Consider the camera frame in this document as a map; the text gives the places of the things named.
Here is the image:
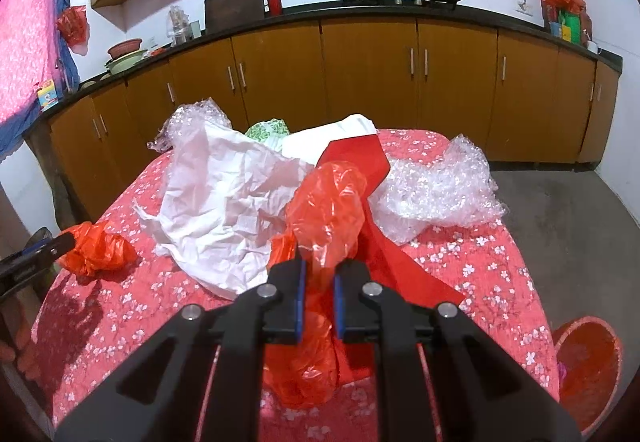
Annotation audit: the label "orange plastic bin liner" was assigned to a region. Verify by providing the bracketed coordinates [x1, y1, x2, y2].
[557, 321, 621, 424]

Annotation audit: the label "red paper sheet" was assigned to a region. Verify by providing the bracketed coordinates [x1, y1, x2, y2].
[314, 132, 467, 383]

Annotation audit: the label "red plastic basin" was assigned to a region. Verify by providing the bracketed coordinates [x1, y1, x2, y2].
[107, 38, 144, 60]

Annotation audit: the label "large translucent orange plastic bag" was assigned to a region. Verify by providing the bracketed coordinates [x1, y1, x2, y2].
[262, 161, 372, 409]

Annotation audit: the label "small orange plastic bag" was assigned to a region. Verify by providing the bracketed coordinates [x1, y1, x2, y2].
[57, 221, 139, 279]

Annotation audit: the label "small bubble wrap sheet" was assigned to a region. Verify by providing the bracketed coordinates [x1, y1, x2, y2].
[147, 98, 234, 153]

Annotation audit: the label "hanging red plastic bag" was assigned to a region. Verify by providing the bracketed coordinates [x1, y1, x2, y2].
[55, 5, 90, 56]

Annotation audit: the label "large white paper sheet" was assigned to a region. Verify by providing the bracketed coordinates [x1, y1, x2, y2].
[134, 121, 317, 301]

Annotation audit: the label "red floral tablecloth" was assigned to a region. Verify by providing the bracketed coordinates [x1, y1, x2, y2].
[30, 127, 562, 442]

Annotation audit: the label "large bubble wrap sheet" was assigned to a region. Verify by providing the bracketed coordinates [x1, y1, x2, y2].
[372, 134, 509, 245]

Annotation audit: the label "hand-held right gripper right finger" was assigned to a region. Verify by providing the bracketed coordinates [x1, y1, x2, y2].
[334, 263, 583, 442]

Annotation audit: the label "green packet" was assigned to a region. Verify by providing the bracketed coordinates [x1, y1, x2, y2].
[557, 10, 582, 43]

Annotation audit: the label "red plastic wastebasket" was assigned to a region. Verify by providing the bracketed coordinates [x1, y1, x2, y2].
[552, 316, 624, 439]

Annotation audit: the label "white bag with green print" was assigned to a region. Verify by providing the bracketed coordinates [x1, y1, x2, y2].
[245, 119, 292, 149]

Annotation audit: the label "dark wooden cutting board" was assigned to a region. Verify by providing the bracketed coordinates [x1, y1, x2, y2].
[204, 0, 265, 34]

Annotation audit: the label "pale green basin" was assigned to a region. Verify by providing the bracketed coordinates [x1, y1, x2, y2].
[104, 49, 149, 75]

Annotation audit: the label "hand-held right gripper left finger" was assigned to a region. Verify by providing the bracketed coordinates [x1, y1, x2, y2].
[55, 259, 307, 442]

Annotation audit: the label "colourful small carton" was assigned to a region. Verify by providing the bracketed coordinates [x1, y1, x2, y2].
[37, 78, 61, 111]

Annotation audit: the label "wooden lower kitchen cabinets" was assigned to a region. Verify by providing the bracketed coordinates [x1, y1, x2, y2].
[47, 2, 623, 225]

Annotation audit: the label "clear glass jar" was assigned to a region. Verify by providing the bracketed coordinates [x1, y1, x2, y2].
[166, 5, 192, 48]

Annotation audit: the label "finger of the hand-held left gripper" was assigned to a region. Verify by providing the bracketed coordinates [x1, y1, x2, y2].
[0, 267, 51, 303]
[0, 232, 76, 275]

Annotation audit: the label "pink curtain with blue border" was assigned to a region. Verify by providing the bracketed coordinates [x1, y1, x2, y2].
[0, 0, 82, 159]

